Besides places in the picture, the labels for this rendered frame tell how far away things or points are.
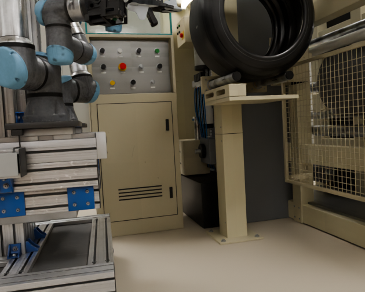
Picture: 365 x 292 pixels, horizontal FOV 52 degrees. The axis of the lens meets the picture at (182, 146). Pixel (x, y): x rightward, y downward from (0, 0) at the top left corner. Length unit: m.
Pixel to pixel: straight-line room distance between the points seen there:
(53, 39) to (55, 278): 0.73
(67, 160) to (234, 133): 1.14
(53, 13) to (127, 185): 1.43
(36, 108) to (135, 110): 1.15
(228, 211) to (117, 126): 0.86
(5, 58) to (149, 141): 1.35
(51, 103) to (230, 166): 1.19
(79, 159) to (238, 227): 1.22
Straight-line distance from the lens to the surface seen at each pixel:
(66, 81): 1.83
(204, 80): 2.10
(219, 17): 1.77
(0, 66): 1.23
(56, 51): 1.17
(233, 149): 2.17
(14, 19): 1.26
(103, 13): 1.11
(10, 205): 1.39
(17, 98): 1.58
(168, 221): 2.48
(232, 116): 2.16
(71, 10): 1.17
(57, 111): 1.33
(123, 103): 2.37
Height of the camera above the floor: 0.68
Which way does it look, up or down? 3 degrees down
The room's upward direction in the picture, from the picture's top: 3 degrees counter-clockwise
